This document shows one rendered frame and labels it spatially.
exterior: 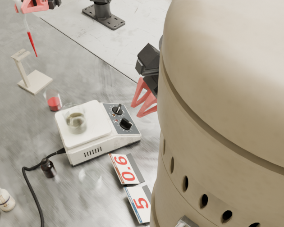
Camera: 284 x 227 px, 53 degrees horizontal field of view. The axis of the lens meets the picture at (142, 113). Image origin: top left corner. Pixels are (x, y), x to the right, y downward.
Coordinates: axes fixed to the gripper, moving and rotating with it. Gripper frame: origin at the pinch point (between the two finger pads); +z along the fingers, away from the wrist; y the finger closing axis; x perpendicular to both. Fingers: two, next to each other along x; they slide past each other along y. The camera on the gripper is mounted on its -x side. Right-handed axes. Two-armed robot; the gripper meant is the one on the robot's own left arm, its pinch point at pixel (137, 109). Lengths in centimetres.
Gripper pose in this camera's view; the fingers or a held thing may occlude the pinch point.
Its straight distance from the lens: 69.9
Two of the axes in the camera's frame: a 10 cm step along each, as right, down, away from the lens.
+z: -6.8, 6.6, 3.0
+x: 5.9, 2.6, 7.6
